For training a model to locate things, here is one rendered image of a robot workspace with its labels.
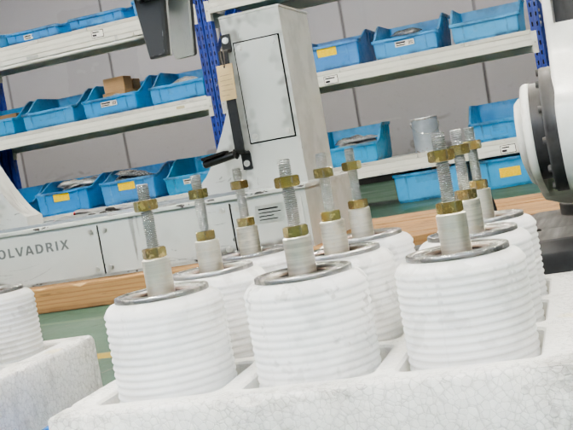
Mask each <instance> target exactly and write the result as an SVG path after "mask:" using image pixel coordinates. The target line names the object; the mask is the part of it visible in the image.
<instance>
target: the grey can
mask: <svg viewBox="0 0 573 430"><path fill-rule="evenodd" d="M410 122H411V124H410V127H411V128H412V132H413V137H414V146H415V152H416V154H419V153H424V152H430V151H433V150H434V147H432V146H433V145H432V144H433V141H432V139H431V138H432V137H431V133H434V132H439V129H438V126H439V121H438V119H437V116H436V115H435V116H430V117H424V118H419V119H411V120H410ZM437 123H438V124H437Z"/></svg>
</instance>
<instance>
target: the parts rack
mask: <svg viewBox="0 0 573 430"><path fill-rule="evenodd" d="M337 1H340V0H193V8H194V18H195V23H194V27H195V33H196V38H197V43H198V48H199V52H200V62H201V66H202V72H203V76H204V81H205V90H206V96H198V97H195V98H190V99H186V100H181V101H177V102H169V103H165V104H160V105H156V106H152V107H144V108H140V109H136V110H131V111H127V112H122V113H115V114H110V115H106V116H101V117H97V118H93V119H85V120H81V121H77V122H72V123H68V124H64V125H56V126H51V127H47V128H43V129H38V130H34V131H26V132H22V133H18V134H14V135H9V136H5V137H0V166H1V167H2V168H3V170H4V172H5V173H6V175H7V176H8V178H9V180H10V181H11V182H12V184H13V185H14V186H15V187H16V189H22V187H21V181H20V174H19V169H18V164H17V160H18V159H17V154H18V153H23V152H27V151H32V150H36V149H40V148H49V147H54V146H58V145H62V144H67V143H71V142H79V141H84V140H89V139H93V138H97V137H105V136H110V135H114V134H119V133H124V132H128V131H136V130H140V129H145V128H149V127H154V126H158V125H167V124H171V123H176V122H180V121H184V120H189V119H197V118H202V117H206V116H210V117H211V123H212V129H213V134H214V138H215V144H216V148H217V147H218V144H219V142H220V138H221V135H222V131H223V125H224V121H225V118H226V113H227V110H228V107H227V102H226V101H224V102H221V97H220V91H219V85H218V79H217V66H220V63H219V58H218V51H220V49H221V46H222V45H221V39H220V36H221V35H222V33H220V36H219V40H218V42H217V33H216V28H219V27H220V24H219V19H218V17H220V16H225V15H231V14H235V13H239V12H242V11H247V10H250V9H257V8H261V7H265V6H269V5H272V4H277V3H279V4H282V5H285V6H288V7H291V8H294V9H306V8H310V7H314V6H318V5H322V4H325V3H332V2H337ZM526 4H527V10H528V15H529V20H530V30H526V31H521V32H514V33H509V34H505V35H500V36H496V37H492V38H485V39H480V40H476V41H471V42H467V43H463V44H455V45H450V46H446V47H442V48H437V49H429V50H426V51H421V52H417V53H413V54H408V55H401V56H396V57H391V58H387V59H383V60H378V61H371V62H367V63H362V64H358V65H354V66H349V67H341V68H337V69H333V70H328V71H324V72H319V73H317V78H318V84H319V89H320V93H321V94H324V93H328V92H333V91H337V90H345V89H349V88H354V87H359V86H363V85H368V84H376V83H380V82H385V81H389V80H394V79H399V78H406V77H411V76H415V75H420V74H424V73H433V72H437V71H442V70H446V69H450V68H455V67H463V66H467V65H472V64H477V63H481V62H486V61H493V60H498V59H502V58H507V57H512V56H516V55H524V54H528V53H533V52H534V54H535V62H536V67H537V69H539V68H540V67H550V64H549V57H548V50H547V38H546V32H545V26H544V20H543V13H542V6H541V2H540V1H539V0H526ZM223 11H225V12H223ZM138 30H141V25H140V22H139V19H138V16H134V17H130V18H126V19H122V20H116V21H112V22H108V23H105V24H101V25H97V26H91V27H87V28H84V29H79V30H76V31H72V32H65V33H62V34H58V35H54V36H50V37H46V38H40V39H36V40H32V41H29V42H25V43H22V44H15V45H11V46H8V47H3V48H0V62H2V61H8V60H13V59H16V58H20V57H24V56H28V55H35V54H38V53H42V52H46V51H50V50H53V49H60V48H64V47H68V46H72V45H75V44H82V43H86V42H90V41H94V40H97V39H102V38H108V37H112V36H115V35H119V34H124V33H127V32H133V31H138ZM144 44H146V43H145V40H144V39H140V40H136V41H132V42H128V43H124V44H117V45H114V46H109V47H106V48H102V49H95V50H91V51H87V52H84V53H79V54H76V55H69V56H65V57H61V58H57V59H54V60H49V61H42V62H39V63H35V64H31V65H27V66H23V67H17V68H12V69H9V70H4V71H1V72H0V111H6V110H7V105H6V101H5V96H4V91H3V78H2V77H3V76H8V75H11V74H16V73H22V72H26V71H30V70H34V69H38V68H42V67H48V66H53V65H56V64H61V63H64V62H69V61H76V60H79V59H83V58H87V57H91V56H95V55H102V54H106V53H109V52H114V51H117V50H122V49H128V48H132V47H136V46H140V45H144ZM481 144H482V147H481V148H478V149H477V153H478V158H479V159H484V158H489V157H495V156H501V155H506V154H515V153H520V152H519V147H518V139H517V137H511V138H506V139H501V140H496V141H491V142H481ZM427 153H428V152H424V153H419V154H416V153H412V154H403V155H398V156H393V157H390V158H386V159H382V160H376V161H371V162H366V163H362V168H360V169H357V172H358V173H357V174H358V175H357V176H358V178H359V179H361V178H366V177H376V176H381V175H386V174H392V173H397V172H403V171H412V170H418V169H423V168H428V167H433V166H436V163H429V162H428V159H427Z"/></svg>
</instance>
